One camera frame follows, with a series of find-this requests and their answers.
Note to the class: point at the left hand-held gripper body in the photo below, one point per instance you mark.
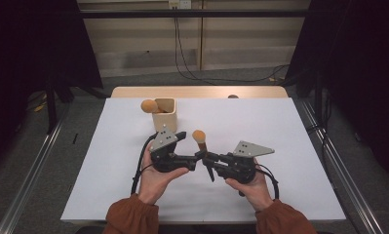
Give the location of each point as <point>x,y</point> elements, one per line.
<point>164,141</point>

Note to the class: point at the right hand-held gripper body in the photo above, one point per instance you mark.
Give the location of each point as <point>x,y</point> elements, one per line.
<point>244,165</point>

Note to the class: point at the small makeup brush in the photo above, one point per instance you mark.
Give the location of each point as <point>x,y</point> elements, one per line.
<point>199,136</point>

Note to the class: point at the beige square cup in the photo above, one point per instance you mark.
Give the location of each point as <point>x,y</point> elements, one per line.
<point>165,122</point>

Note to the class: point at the large makeup brush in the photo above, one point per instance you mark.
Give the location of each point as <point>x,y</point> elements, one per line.
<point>149,106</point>

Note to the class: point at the person's right hand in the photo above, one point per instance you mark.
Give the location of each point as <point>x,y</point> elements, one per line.
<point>255,191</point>

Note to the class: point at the person's left hand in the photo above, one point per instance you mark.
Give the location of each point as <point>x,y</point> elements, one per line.
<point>156,185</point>

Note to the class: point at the white paper sheet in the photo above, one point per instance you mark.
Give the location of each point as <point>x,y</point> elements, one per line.
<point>280,185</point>

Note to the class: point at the black metal stand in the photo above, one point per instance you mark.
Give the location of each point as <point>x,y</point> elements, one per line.
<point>318,100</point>
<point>51,107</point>

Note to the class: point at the black horizontal bar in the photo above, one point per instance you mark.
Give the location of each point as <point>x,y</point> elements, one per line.
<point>195,13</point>

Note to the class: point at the black curtain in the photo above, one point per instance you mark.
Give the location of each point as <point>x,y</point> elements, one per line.
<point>361,81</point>
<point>29,65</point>

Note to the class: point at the aluminium floor rail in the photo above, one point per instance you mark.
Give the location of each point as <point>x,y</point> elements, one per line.
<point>29,182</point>
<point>341,169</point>

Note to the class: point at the yellow vertical wall strip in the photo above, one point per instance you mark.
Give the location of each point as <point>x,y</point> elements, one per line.
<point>201,35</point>

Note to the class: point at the white wall socket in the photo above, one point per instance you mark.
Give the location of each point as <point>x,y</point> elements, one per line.
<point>180,4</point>

